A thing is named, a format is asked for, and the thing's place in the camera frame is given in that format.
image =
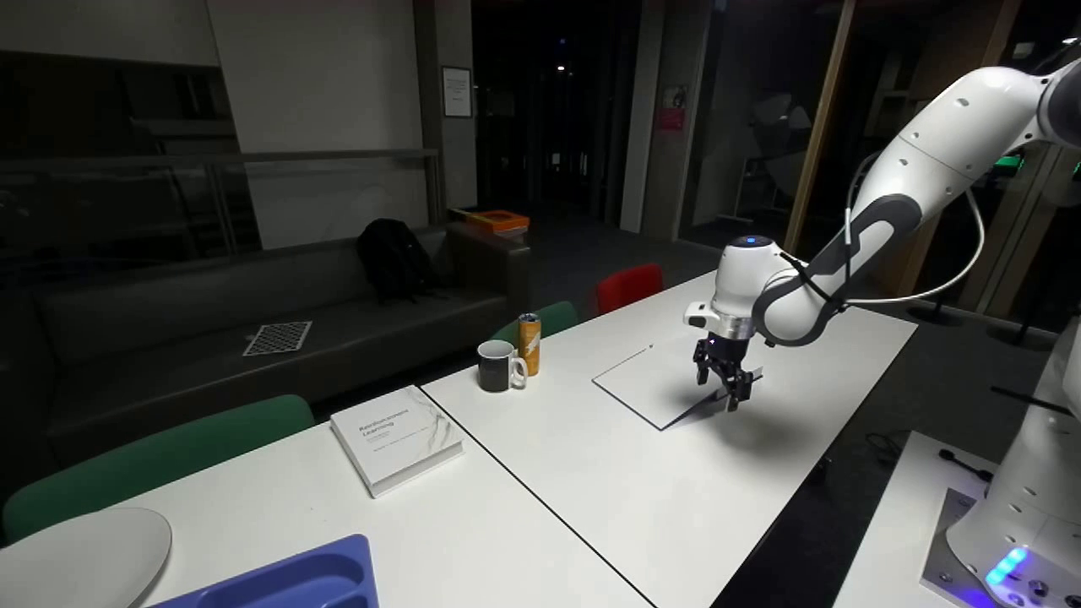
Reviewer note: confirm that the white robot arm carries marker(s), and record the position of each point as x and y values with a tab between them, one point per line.
948	146

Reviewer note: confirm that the black backpack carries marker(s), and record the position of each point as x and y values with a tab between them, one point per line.
393	259

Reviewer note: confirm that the blue plastic tray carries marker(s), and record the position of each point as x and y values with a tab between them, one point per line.
288	579

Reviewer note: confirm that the orange box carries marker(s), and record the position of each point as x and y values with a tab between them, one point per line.
494	221

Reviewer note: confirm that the dark side cabinet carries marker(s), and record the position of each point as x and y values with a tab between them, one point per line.
494	265

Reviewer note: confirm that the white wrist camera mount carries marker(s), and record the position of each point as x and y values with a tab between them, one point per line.
699	315

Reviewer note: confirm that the white round plate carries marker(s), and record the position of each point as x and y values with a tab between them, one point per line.
78	559

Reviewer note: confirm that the white wall notice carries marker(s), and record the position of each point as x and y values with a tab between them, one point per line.
456	93

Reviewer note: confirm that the orange drink can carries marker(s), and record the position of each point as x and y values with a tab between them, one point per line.
529	344

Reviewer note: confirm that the dark sofa bench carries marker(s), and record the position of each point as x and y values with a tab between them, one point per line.
171	327

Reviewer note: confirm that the white closed book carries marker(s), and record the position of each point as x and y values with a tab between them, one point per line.
396	442

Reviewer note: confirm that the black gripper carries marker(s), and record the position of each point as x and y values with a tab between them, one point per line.
723	357

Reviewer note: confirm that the small green chair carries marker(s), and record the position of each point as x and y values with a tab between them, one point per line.
558	319

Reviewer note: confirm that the red wall sign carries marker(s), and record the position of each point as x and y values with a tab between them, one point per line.
669	118

